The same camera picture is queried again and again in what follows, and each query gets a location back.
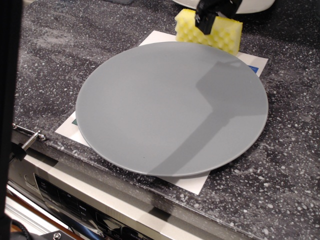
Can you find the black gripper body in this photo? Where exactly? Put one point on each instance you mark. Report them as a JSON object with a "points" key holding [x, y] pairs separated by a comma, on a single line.
{"points": [[228, 8]]}

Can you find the white appliance with handle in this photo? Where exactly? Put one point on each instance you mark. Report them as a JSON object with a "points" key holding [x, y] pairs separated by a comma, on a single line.
{"points": [[246, 6]]}

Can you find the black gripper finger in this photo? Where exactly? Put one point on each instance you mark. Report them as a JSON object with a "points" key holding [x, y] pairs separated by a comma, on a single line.
{"points": [[204, 22]]}

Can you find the yellow foam sponge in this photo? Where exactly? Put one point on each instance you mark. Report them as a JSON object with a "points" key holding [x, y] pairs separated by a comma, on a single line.
{"points": [[225, 33]]}

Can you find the stainless dishwasher control panel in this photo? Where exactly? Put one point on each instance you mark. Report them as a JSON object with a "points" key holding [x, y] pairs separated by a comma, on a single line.
{"points": [[91, 212]]}

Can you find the black bracket with screw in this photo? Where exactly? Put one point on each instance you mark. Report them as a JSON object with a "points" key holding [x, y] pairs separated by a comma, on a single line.
{"points": [[60, 235]]}

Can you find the grey round plate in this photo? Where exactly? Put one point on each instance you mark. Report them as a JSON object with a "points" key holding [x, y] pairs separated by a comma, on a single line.
{"points": [[171, 109]]}

